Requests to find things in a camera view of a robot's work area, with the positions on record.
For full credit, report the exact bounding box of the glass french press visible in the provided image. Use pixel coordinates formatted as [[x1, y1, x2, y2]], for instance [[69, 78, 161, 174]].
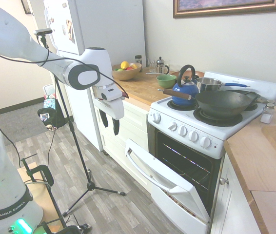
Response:
[[155, 56, 171, 75]]

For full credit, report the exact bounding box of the green bowl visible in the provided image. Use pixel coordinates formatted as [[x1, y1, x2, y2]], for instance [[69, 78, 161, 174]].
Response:
[[156, 74, 177, 89]]

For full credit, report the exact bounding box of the white cabinet with knob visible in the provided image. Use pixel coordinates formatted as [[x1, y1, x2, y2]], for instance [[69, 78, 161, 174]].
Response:
[[209, 153, 262, 234]]

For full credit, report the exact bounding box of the black bag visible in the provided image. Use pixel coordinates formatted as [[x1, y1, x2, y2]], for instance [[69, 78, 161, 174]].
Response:
[[37, 99, 67, 133]]

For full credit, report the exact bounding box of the dark framed picture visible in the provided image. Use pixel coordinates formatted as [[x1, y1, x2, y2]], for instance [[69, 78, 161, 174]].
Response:
[[20, 0, 33, 15]]

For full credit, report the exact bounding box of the white electric stove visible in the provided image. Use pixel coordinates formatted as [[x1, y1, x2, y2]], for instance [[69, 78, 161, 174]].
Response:
[[147, 71, 276, 221]]

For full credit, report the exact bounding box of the jar with black lid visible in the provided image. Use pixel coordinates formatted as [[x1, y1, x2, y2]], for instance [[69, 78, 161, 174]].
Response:
[[135, 55, 143, 72]]

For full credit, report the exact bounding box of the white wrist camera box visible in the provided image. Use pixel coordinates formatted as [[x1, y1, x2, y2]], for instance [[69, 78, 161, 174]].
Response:
[[96, 87, 127, 102]]

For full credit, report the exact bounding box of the black tripod stand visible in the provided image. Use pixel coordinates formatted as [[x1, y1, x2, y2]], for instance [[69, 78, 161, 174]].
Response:
[[38, 35, 127, 218]]

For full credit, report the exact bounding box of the black frying pan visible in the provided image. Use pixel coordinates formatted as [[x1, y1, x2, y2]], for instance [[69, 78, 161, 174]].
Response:
[[225, 89, 267, 108]]

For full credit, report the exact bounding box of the black wok wooden handle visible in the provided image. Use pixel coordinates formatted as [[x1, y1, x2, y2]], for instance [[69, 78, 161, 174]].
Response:
[[158, 88, 252, 120]]

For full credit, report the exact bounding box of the white drawer cabinet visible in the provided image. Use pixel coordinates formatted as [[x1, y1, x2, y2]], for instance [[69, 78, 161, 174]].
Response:
[[92, 93, 154, 196]]

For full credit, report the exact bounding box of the photo magnet on fridge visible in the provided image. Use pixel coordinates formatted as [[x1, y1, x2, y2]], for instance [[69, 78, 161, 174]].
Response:
[[65, 19, 76, 45]]

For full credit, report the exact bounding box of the glass salt shaker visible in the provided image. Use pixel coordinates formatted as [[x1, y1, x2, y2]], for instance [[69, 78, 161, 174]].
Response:
[[260, 102, 276, 124]]

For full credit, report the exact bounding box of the colourful patterned box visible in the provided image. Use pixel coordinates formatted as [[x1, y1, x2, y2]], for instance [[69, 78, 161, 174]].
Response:
[[43, 95, 59, 109]]

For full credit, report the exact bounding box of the white trash bin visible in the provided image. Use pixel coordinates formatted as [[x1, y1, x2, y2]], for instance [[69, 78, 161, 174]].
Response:
[[42, 83, 56, 101]]

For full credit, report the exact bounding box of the black camera on tripod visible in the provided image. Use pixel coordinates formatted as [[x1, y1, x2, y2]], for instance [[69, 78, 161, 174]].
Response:
[[33, 28, 54, 37]]

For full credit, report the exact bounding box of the blue kettle black handle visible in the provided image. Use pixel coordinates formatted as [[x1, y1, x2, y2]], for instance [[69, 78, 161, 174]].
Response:
[[171, 64, 200, 107]]

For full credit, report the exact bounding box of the framed painting gold frame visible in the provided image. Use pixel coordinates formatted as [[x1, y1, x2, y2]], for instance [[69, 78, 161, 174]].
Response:
[[173, 0, 276, 20]]

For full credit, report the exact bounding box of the white refrigerator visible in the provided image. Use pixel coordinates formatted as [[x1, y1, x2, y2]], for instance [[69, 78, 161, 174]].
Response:
[[42, 0, 147, 152]]

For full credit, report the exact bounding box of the wooden fruit bowl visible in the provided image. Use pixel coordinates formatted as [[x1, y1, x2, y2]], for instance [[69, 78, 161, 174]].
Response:
[[111, 62, 143, 81]]

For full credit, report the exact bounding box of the clear drinking glass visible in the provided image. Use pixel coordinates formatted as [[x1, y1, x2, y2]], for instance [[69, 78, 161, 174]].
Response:
[[147, 57, 157, 74]]

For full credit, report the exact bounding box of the black clamp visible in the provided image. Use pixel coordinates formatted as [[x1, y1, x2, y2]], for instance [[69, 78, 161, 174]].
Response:
[[19, 153, 68, 230]]

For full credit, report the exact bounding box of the white oven door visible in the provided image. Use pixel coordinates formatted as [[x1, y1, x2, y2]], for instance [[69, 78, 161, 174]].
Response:
[[124, 138, 211, 234]]

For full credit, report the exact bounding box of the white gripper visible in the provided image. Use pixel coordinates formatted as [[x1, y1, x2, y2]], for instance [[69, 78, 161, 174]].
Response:
[[94, 97, 125, 137]]

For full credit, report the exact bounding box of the steel saucepan blue handle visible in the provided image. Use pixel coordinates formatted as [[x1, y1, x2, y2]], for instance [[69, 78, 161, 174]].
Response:
[[196, 77, 251, 94]]

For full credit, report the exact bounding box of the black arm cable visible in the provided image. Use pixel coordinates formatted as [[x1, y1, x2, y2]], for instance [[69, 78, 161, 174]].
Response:
[[0, 45, 130, 99]]

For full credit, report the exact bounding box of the wooden robot platform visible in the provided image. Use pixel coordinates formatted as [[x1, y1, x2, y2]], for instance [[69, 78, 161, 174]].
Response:
[[17, 161, 63, 233]]

